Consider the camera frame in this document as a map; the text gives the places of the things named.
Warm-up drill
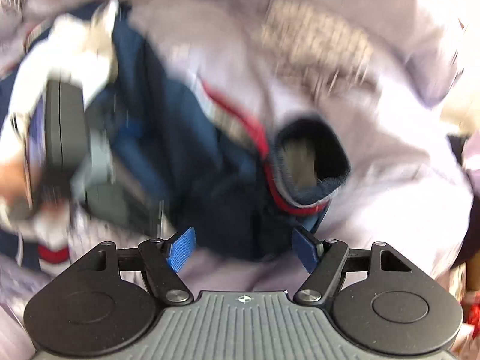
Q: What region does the navy white track jacket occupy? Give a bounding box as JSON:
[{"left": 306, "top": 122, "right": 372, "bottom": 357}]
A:
[{"left": 1, "top": 0, "right": 351, "bottom": 275}]

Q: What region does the person's left hand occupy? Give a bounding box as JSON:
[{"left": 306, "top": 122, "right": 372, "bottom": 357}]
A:
[{"left": 1, "top": 158, "right": 69, "bottom": 221}]

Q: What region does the purple floral duvet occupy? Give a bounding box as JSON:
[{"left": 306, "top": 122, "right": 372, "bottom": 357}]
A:
[{"left": 1, "top": 0, "right": 479, "bottom": 359}]

